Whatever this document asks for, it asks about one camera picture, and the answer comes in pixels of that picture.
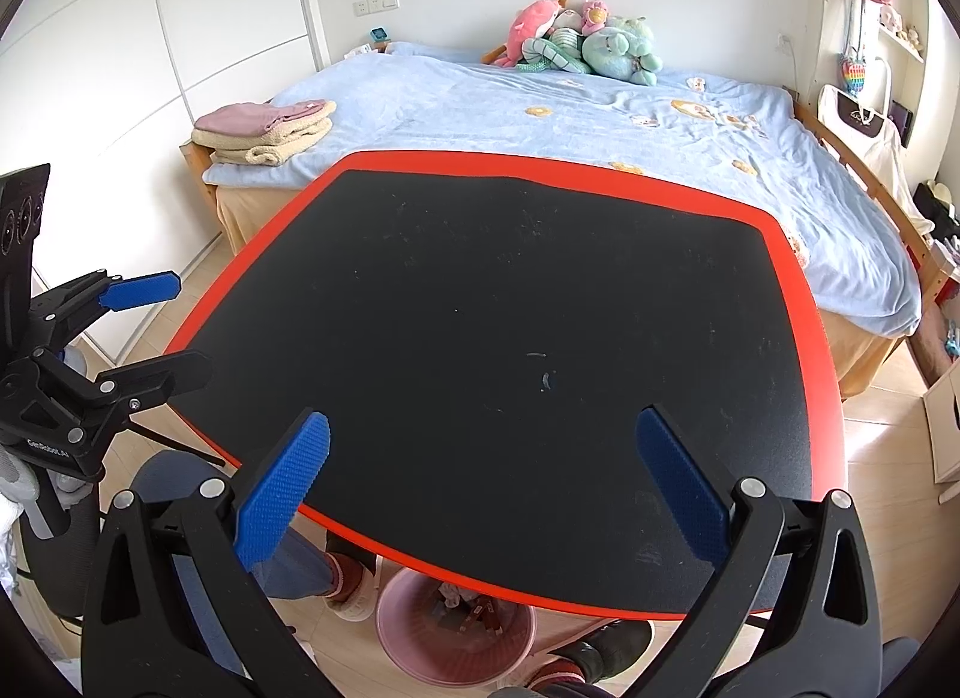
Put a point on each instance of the white tote bag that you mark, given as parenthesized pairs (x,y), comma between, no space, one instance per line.
(859,117)

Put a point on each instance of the wooden bed frame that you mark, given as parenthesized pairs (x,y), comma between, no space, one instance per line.
(862,158)

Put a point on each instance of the pink plush toy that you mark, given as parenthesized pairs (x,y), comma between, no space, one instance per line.
(529,27)

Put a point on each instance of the white sliding wardrobe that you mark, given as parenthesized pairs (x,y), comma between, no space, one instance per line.
(150,68)

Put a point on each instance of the striped green plush toy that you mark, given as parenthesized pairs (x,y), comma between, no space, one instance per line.
(555,53)

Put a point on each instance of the teal plush bear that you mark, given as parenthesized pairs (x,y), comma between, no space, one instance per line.
(619,50)

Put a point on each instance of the pink folded towel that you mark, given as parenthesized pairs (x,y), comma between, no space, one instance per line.
(255,117)

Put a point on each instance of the black table red edge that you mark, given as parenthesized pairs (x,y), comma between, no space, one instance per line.
(255,218)

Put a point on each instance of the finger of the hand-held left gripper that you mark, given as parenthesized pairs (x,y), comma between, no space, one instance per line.
(161,374)
(146,289)

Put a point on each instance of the person's right leg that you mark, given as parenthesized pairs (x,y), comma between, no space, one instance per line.
(592,657)

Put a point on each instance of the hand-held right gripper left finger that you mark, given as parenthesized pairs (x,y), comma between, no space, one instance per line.
(285,495)

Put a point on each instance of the white drawer cabinet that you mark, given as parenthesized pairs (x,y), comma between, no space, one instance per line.
(946,436)

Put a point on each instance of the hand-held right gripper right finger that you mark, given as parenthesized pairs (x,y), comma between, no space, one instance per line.
(679,488)

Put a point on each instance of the white wall shelf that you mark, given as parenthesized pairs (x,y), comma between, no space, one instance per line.
(900,23)

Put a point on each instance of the small teal box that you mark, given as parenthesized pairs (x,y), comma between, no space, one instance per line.
(379,36)

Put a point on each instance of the bed with light-blue cover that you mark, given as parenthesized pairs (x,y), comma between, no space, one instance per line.
(562,143)

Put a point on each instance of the pink trash bin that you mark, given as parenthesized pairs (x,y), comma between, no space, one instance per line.
(420,645)

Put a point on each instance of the white wall socket panel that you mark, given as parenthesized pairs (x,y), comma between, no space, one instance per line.
(375,5)

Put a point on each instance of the person's left forearm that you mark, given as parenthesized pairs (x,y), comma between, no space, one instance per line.
(60,563)

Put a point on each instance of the pink flower plush doll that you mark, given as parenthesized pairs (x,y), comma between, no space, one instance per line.
(596,16)

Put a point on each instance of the beige folded towel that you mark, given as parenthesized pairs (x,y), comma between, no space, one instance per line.
(262,143)

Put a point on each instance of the rainbow pouch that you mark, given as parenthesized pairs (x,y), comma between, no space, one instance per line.
(853,74)

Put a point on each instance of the person's left hand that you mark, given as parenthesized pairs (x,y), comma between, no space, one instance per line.
(19,488)

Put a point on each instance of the cream and black hat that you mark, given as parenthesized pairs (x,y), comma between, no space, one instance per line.
(937,203)

